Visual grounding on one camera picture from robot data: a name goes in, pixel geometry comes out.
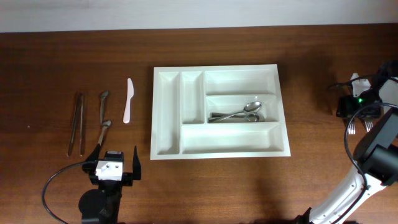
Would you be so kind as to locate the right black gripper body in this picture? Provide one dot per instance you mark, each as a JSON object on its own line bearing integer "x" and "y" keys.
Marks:
{"x": 356, "y": 112}

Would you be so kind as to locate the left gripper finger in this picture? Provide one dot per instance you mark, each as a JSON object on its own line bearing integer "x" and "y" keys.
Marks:
{"x": 136, "y": 166}
{"x": 95, "y": 154}

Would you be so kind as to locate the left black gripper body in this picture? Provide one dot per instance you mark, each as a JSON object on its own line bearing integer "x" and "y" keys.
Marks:
{"x": 129, "y": 177}

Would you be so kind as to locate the metal fork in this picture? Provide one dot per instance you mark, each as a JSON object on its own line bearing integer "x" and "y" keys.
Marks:
{"x": 368, "y": 124}
{"x": 350, "y": 126}

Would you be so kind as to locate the large metal spoon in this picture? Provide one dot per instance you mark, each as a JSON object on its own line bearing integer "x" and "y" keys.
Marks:
{"x": 241, "y": 117}
{"x": 252, "y": 107}

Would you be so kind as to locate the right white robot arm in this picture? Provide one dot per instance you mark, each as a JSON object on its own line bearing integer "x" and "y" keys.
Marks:
{"x": 375, "y": 157}

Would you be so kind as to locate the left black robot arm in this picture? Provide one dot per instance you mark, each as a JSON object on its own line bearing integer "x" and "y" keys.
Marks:
{"x": 101, "y": 205}

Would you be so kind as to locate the lower small metal spoon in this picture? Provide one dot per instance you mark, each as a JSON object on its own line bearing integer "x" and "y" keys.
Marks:
{"x": 105, "y": 125}

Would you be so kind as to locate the small metal spoon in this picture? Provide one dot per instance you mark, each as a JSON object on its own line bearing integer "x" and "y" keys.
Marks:
{"x": 105, "y": 125}
{"x": 102, "y": 97}

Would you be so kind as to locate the upper small metal spoon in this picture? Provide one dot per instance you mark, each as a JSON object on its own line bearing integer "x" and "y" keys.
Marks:
{"x": 102, "y": 97}

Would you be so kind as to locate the white plastic knife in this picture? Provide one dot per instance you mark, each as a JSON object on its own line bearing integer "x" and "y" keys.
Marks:
{"x": 130, "y": 94}

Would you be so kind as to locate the white plastic cutlery tray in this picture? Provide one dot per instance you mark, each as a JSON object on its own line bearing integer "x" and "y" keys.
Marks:
{"x": 184, "y": 97}

